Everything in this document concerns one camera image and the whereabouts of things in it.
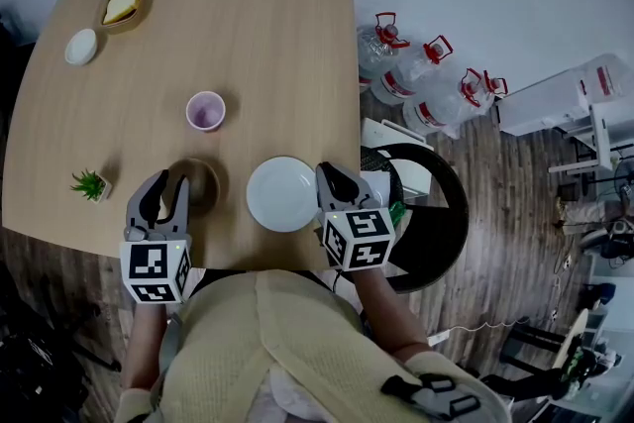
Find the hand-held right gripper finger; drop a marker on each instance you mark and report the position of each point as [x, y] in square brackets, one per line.
[366, 198]
[324, 193]

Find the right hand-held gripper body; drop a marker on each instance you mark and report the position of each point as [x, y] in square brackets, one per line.
[356, 238]

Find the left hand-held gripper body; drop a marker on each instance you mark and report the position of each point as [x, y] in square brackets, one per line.
[148, 265]

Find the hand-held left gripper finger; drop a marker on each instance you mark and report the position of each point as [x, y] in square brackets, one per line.
[182, 218]
[136, 213]

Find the brown bowl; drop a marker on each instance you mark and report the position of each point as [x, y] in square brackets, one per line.
[203, 188]

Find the white plate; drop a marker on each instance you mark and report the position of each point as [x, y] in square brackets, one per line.
[282, 195]

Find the red paper cup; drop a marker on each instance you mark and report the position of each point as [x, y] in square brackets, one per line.
[205, 111]

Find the small white dish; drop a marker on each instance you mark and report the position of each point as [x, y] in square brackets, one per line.
[80, 47]

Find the person's left forearm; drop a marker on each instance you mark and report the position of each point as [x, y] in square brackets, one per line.
[143, 347]

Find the person's right forearm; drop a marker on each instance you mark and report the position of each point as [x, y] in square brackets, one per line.
[386, 312]

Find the white paper sheet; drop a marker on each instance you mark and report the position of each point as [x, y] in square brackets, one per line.
[382, 185]

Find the green plastic bottle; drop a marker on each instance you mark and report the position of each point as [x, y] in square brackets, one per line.
[397, 213]

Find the spiky potted plant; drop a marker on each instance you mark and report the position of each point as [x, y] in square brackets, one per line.
[93, 187]

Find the low white box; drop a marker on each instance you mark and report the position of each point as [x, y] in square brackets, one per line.
[391, 131]

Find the black round bin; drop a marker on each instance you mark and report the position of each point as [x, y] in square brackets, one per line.
[446, 223]

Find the clear water jug red cap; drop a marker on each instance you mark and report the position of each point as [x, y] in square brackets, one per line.
[406, 74]
[379, 49]
[495, 84]
[436, 109]

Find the person's cream knit sweater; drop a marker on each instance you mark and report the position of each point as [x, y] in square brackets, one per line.
[297, 347]

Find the white power strip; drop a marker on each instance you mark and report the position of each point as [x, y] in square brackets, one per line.
[438, 338]

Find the black equipment stand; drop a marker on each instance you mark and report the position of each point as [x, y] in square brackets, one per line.
[39, 351]

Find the sandwich in wooden tray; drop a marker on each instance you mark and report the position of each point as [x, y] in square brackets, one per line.
[138, 17]

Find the white cabinet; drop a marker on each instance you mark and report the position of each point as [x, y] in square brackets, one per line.
[545, 109]

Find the bread slice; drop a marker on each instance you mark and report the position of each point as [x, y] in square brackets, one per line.
[121, 1]

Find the pale wooden board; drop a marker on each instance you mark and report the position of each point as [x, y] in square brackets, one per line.
[572, 342]

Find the standing fan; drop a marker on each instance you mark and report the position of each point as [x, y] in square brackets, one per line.
[624, 176]

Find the white metal frame table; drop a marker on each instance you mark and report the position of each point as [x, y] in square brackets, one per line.
[599, 138]

